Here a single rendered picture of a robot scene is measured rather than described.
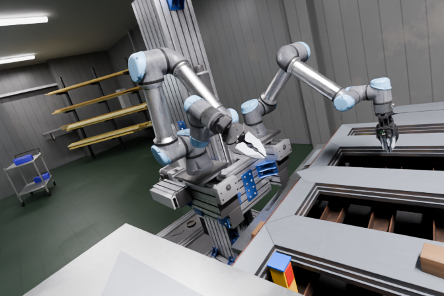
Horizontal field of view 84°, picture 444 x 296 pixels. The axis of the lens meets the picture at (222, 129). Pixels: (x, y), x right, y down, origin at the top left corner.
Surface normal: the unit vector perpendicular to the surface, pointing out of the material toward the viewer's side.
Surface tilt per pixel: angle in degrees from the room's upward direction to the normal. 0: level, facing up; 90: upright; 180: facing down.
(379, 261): 0
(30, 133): 90
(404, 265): 0
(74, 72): 90
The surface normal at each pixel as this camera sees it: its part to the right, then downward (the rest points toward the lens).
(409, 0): -0.71, 0.36
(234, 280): -0.27, -0.93
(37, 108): 0.65, 0.00
